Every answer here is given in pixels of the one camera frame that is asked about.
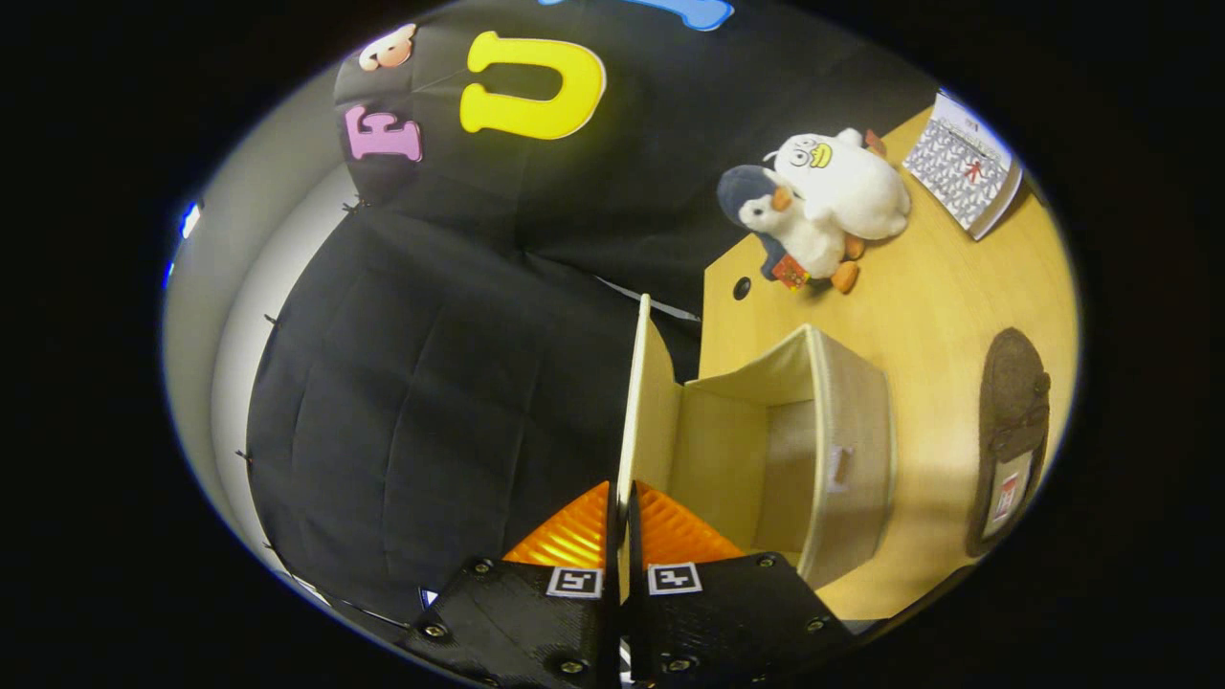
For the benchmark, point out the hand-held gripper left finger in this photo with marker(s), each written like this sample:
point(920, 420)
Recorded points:
point(598, 632)

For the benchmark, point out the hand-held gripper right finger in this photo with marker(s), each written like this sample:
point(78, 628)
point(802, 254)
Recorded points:
point(651, 632)

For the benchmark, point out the beige fabric storage box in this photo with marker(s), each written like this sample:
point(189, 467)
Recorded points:
point(842, 431)

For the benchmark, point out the brown fuzzy shoe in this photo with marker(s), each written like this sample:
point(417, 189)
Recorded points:
point(1010, 383)

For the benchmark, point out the thin white strip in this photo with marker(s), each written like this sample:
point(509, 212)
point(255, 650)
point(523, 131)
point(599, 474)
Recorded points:
point(675, 311)

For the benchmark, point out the grey white penguin plush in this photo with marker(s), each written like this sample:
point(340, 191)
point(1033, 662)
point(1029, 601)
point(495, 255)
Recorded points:
point(804, 239)

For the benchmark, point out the white duck plush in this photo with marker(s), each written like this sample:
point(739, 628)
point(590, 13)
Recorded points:
point(852, 187)

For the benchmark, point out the grey patterned white book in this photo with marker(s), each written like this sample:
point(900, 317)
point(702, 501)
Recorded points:
point(962, 167)

